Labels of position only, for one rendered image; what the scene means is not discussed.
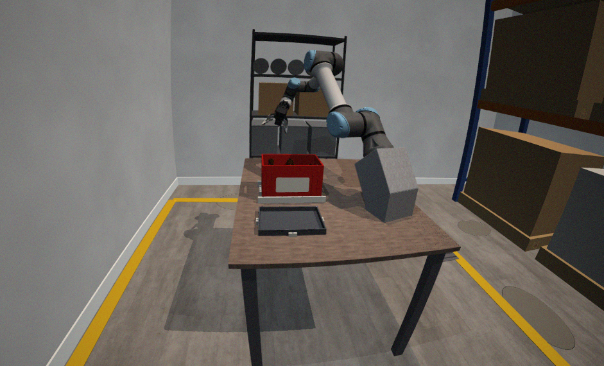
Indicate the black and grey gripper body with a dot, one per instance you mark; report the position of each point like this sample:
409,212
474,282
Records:
281,111

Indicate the red crate with dividers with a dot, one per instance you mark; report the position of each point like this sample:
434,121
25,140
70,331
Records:
300,179

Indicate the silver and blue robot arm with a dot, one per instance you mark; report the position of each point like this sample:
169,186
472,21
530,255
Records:
341,120

